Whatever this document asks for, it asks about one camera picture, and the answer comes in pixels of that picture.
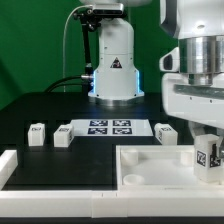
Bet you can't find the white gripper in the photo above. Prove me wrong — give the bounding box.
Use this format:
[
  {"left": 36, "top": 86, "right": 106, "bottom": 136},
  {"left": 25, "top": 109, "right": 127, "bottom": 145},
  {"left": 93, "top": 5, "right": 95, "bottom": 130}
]
[{"left": 162, "top": 73, "right": 224, "bottom": 159}]

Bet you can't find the white square table top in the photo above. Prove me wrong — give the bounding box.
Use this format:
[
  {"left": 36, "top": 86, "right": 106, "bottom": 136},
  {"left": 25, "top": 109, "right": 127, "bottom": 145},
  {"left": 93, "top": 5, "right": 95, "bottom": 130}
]
[{"left": 116, "top": 145, "right": 224, "bottom": 190}]

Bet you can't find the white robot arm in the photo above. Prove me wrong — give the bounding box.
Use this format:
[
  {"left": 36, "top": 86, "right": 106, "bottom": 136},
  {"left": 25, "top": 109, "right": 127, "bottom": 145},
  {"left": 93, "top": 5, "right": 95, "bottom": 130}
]
[{"left": 80, "top": 0, "right": 224, "bottom": 159}]

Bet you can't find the white sheet with fiducial tags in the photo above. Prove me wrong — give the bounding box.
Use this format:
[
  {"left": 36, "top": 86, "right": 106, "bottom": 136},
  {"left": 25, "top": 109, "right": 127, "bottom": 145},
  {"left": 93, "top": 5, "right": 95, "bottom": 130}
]
[{"left": 71, "top": 119, "right": 153, "bottom": 136}]

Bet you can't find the white U-shaped obstacle fence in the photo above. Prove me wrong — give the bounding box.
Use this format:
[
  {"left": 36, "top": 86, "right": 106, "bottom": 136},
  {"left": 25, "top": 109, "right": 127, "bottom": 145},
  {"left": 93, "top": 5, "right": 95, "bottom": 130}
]
[{"left": 0, "top": 150, "right": 224, "bottom": 218}]

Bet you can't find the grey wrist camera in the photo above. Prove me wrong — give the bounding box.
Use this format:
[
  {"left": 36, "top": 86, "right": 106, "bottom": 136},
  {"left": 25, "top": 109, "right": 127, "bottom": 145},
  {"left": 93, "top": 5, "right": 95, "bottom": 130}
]
[{"left": 159, "top": 47, "right": 180, "bottom": 72}]

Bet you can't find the black cable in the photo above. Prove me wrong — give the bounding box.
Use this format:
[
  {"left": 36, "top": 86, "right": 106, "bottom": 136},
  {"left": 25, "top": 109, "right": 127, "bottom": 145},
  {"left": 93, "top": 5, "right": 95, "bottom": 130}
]
[{"left": 44, "top": 75, "right": 88, "bottom": 94}]

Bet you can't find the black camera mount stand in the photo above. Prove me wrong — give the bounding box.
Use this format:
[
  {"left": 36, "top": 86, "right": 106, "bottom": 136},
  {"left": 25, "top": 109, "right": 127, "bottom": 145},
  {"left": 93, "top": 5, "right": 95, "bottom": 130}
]
[{"left": 73, "top": 8, "right": 100, "bottom": 93}]

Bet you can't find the white cable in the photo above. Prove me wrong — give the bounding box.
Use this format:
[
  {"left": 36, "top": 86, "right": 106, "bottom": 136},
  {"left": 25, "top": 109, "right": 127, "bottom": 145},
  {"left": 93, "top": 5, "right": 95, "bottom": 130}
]
[{"left": 62, "top": 4, "right": 89, "bottom": 94}]

